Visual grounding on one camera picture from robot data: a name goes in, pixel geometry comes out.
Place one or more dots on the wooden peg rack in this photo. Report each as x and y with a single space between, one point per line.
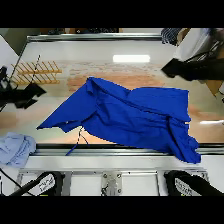
40 71

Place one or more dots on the light blue garment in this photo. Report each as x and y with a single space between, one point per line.
15 148

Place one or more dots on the blue shirt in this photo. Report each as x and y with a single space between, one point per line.
133 116

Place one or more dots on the dark checked garment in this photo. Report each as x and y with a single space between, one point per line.
170 36

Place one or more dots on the silver frame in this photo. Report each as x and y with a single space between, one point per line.
113 181

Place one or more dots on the white garment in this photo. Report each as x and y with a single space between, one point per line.
191 43

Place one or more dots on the brown cardboard box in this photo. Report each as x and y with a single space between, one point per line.
215 87

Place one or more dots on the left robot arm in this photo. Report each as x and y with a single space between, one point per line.
20 95

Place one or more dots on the striped garment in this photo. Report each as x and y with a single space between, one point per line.
216 41

